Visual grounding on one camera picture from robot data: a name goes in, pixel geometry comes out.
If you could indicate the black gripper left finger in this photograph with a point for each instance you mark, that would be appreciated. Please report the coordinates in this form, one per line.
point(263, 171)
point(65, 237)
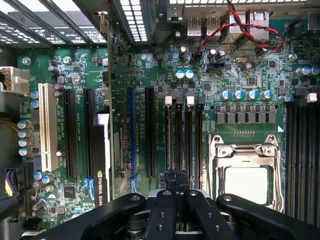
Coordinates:
point(162, 217)

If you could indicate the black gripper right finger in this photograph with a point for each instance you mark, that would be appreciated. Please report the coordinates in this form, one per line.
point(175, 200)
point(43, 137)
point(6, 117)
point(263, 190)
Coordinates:
point(200, 212)

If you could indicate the RAM slot with black latch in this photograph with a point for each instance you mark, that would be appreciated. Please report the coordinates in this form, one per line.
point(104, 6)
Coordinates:
point(178, 135)
point(291, 160)
point(199, 142)
point(302, 160)

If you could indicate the RAM slot with white latch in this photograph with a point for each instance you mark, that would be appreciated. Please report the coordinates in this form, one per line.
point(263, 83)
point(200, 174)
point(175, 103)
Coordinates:
point(168, 135)
point(312, 160)
point(190, 140)

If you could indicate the silver CPU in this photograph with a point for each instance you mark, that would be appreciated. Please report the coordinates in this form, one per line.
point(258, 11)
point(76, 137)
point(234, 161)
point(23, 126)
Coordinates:
point(246, 183)

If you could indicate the silver metal CPU socket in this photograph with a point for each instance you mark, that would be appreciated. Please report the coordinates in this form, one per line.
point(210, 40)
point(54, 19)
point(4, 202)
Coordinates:
point(246, 153)

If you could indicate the black NVIDIA Quadro graphics card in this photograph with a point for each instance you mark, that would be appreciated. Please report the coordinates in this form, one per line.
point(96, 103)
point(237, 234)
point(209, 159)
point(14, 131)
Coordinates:
point(102, 162)

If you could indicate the black PCIe expansion slot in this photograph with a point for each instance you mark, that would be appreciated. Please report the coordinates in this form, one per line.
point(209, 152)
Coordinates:
point(70, 132)
point(90, 135)
point(150, 132)

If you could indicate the blue PCIe expansion slot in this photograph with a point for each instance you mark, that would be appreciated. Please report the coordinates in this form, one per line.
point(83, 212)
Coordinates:
point(131, 130)

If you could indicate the blue-top electrolytic capacitor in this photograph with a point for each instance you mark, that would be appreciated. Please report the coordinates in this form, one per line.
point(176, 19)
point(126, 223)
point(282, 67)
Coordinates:
point(180, 75)
point(266, 95)
point(287, 98)
point(226, 95)
point(189, 75)
point(238, 95)
point(251, 95)

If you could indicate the black board header connector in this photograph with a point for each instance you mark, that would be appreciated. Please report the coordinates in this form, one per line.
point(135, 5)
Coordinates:
point(32, 224)

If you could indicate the green PC motherboard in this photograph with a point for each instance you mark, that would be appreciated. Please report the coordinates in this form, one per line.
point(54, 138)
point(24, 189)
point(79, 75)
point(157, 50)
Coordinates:
point(225, 75)

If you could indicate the white PCI expansion slot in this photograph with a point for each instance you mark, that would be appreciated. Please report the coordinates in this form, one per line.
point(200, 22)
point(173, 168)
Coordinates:
point(46, 125)

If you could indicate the silver USB port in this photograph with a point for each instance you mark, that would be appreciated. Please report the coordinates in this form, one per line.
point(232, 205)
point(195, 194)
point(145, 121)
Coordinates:
point(213, 26)
point(194, 26)

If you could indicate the silver rear port stack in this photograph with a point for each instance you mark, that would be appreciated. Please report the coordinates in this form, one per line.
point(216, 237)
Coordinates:
point(237, 22)

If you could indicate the grey metal PC case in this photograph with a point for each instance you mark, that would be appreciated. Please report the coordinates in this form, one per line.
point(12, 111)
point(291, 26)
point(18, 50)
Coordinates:
point(136, 22)

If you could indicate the silver ethernet port stack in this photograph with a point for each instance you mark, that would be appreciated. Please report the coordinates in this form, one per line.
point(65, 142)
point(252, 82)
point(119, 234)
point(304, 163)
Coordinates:
point(257, 23)

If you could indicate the white power connector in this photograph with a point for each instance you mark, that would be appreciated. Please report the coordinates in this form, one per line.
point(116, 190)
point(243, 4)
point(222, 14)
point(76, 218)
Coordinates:
point(15, 80)

